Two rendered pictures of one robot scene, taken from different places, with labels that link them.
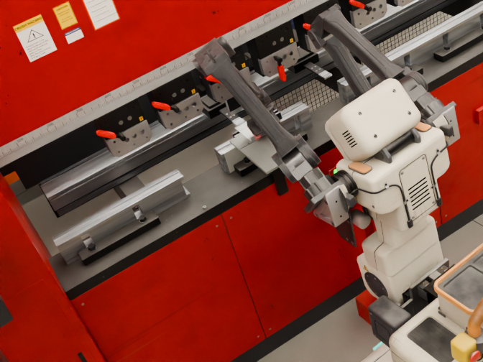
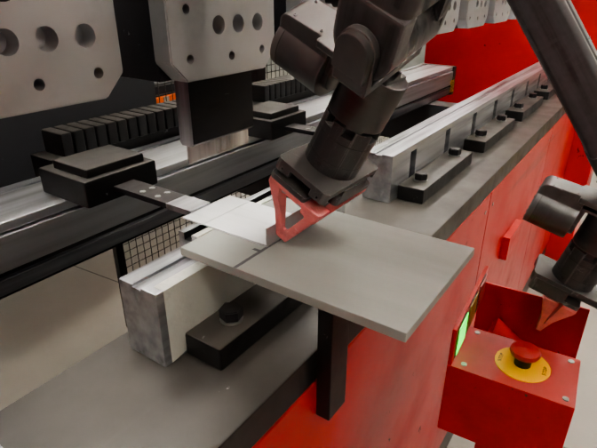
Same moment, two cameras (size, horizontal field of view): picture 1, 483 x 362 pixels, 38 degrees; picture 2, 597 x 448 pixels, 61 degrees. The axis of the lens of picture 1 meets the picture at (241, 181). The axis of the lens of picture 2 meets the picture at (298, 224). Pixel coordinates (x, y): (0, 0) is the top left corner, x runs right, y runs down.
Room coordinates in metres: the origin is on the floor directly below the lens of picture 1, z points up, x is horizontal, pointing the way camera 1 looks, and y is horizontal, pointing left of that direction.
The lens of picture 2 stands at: (1.63, 0.18, 1.25)
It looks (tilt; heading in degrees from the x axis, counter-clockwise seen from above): 25 degrees down; 324
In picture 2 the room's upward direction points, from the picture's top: straight up
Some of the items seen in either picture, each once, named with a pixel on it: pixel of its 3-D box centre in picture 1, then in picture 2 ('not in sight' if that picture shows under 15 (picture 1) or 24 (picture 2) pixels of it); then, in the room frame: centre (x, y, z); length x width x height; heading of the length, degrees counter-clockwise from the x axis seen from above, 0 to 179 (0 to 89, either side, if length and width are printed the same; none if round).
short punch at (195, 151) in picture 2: (238, 98); (217, 111); (2.13, -0.08, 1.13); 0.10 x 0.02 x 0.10; 109
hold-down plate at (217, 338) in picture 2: (271, 151); (282, 291); (2.09, -0.14, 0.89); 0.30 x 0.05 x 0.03; 109
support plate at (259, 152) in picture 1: (268, 144); (327, 252); (1.99, -0.13, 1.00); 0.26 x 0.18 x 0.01; 19
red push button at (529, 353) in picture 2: not in sight; (523, 357); (1.88, -0.40, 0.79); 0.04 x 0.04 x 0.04
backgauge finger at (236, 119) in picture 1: (224, 109); (132, 181); (2.29, -0.02, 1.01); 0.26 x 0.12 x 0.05; 19
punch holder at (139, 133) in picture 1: (121, 124); not in sight; (1.99, 0.32, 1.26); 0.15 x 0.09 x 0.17; 109
